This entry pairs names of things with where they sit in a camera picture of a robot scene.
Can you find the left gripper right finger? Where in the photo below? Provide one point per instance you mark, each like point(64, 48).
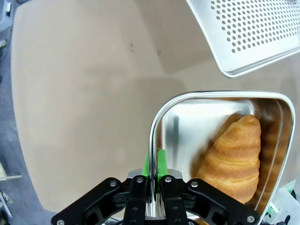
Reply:
point(173, 199)

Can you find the rectangular steel container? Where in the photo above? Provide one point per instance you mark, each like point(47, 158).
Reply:
point(178, 122)

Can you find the golden croissant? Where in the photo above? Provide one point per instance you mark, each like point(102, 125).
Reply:
point(234, 159)

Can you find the perforated metal tray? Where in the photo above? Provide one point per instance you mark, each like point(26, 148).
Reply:
point(212, 35)

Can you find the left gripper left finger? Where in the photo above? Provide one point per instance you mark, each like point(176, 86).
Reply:
point(136, 199)

